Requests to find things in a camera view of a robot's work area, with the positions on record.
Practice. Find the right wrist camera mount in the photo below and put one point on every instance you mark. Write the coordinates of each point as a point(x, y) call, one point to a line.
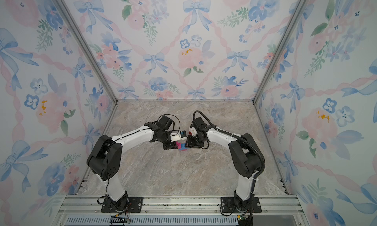
point(192, 131)

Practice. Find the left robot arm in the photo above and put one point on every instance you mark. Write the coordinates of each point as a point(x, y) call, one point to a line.
point(105, 159)

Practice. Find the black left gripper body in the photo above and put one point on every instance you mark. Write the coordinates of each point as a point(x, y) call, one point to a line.
point(167, 140)

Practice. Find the blue lego brick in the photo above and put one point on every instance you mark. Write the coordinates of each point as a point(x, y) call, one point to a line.
point(183, 147)

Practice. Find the aluminium corner post left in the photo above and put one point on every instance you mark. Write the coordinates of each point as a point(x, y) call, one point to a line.
point(69, 19)

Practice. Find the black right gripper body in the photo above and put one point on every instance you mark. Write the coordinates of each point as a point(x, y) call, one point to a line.
point(195, 141)

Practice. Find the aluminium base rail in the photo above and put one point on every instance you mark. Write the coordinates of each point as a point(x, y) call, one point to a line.
point(182, 210)

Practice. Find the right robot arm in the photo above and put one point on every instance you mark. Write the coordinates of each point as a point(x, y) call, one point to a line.
point(247, 158)

